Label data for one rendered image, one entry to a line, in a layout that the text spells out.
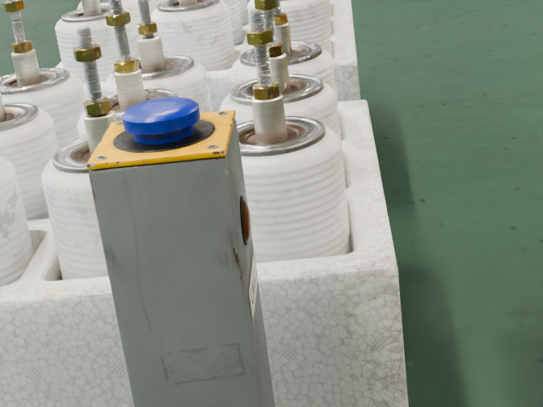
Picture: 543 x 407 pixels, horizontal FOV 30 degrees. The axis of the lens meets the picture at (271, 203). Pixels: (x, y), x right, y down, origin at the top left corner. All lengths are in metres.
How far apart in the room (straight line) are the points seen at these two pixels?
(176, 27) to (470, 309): 0.48
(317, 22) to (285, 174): 0.56
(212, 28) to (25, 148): 0.44
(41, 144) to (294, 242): 0.25
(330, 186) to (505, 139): 0.76
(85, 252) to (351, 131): 0.32
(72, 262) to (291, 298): 0.16
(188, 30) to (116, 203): 0.71
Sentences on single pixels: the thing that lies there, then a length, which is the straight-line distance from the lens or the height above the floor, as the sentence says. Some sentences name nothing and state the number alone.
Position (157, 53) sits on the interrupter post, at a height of 0.27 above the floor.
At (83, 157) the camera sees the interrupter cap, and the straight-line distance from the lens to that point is 0.73.
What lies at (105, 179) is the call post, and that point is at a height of 0.31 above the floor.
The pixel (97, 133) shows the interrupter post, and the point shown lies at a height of 0.27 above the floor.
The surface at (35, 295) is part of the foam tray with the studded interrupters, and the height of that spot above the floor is 0.18.
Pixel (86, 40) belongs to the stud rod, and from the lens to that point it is 0.70.
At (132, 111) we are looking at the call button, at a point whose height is 0.33.
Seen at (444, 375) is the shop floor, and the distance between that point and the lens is 0.89.
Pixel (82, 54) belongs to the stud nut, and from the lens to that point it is 0.70.
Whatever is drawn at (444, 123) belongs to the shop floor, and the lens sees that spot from 1.51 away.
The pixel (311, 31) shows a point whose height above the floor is 0.21.
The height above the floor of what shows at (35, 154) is 0.23.
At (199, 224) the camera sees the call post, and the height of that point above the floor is 0.28.
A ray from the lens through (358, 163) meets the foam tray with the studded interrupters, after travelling 0.85.
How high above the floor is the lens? 0.47
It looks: 22 degrees down
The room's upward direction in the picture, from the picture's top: 7 degrees counter-clockwise
